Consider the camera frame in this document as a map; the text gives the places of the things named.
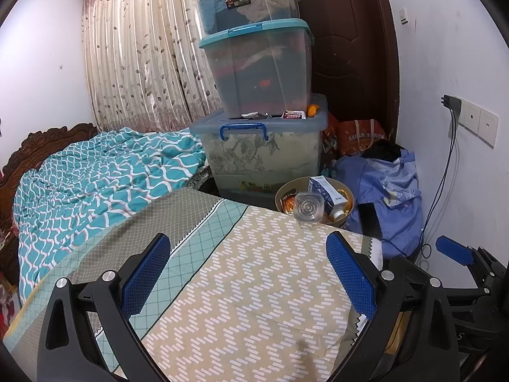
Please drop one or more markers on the dark brown door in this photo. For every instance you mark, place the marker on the dark brown door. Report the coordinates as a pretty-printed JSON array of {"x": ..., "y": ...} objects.
[{"x": 350, "y": 55}]

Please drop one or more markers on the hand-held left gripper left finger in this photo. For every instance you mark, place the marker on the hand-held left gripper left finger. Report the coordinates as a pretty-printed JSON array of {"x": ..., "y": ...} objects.
[{"x": 145, "y": 274}]

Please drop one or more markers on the clear plastic bottle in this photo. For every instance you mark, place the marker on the clear plastic bottle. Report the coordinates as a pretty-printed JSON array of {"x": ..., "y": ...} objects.
[{"x": 308, "y": 207}]

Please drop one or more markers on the beige leaf-print curtain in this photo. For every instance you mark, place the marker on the beige leaf-print curtain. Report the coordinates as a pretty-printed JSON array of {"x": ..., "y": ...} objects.
[{"x": 139, "y": 55}]

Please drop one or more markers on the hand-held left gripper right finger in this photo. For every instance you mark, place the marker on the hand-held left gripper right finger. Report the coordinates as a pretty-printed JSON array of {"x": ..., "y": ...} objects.
[{"x": 350, "y": 274}]

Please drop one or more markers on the plain clear teal-lid storage box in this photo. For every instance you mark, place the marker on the plain clear teal-lid storage box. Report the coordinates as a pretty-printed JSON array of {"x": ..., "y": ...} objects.
[{"x": 258, "y": 71}]

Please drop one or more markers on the blue cloth bag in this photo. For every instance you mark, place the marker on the blue cloth bag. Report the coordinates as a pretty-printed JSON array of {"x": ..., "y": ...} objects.
[{"x": 389, "y": 183}]

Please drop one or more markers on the yellow plastic basin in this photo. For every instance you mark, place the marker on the yellow plastic basin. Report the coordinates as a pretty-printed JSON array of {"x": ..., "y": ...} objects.
[{"x": 292, "y": 186}]

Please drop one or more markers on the grey charger plug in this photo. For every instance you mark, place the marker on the grey charger plug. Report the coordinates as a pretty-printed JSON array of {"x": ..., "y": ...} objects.
[{"x": 451, "y": 101}]

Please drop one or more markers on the orange and white snack packet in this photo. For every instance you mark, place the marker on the orange and white snack packet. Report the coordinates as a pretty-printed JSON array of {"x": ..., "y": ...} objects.
[{"x": 288, "y": 203}]

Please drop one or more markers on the small white wall switch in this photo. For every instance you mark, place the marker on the small white wall switch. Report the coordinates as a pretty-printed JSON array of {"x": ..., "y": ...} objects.
[{"x": 403, "y": 15}]

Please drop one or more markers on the labelled clear teal-lid storage box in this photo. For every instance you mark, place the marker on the labelled clear teal-lid storage box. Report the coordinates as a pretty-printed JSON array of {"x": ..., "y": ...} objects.
[{"x": 246, "y": 8}]

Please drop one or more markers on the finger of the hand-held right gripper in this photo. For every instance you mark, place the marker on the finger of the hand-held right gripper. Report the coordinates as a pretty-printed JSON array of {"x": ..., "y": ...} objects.
[{"x": 453, "y": 248}]

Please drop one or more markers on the white wall socket plate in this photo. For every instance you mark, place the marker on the white wall socket plate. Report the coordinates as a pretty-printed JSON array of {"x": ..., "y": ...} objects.
[
  {"x": 470, "y": 116},
  {"x": 488, "y": 127}
]

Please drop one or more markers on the small red and white packet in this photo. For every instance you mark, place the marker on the small red and white packet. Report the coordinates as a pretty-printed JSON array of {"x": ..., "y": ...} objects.
[{"x": 293, "y": 114}]

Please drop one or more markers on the orange printed bag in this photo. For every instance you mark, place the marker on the orange printed bag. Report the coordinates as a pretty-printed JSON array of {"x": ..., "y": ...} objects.
[{"x": 358, "y": 135}]

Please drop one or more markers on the blue cardboard box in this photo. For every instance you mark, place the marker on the blue cardboard box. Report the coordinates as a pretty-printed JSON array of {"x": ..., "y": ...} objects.
[{"x": 324, "y": 191}]

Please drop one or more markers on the patterned bed sheet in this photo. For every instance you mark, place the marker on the patterned bed sheet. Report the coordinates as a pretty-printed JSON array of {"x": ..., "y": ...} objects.
[{"x": 246, "y": 286}]

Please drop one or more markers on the teal patterned blanket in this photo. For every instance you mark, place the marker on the teal patterned blanket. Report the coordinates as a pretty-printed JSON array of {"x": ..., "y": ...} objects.
[{"x": 99, "y": 175}]

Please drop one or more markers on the black flat device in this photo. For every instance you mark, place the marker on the black flat device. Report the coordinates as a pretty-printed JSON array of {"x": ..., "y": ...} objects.
[{"x": 372, "y": 223}]

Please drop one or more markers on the carved wooden headboard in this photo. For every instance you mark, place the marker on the carved wooden headboard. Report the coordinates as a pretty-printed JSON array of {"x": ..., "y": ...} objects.
[{"x": 39, "y": 143}]

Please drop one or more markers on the small orange object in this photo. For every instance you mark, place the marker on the small orange object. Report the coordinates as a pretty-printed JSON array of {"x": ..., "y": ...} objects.
[{"x": 313, "y": 110}]

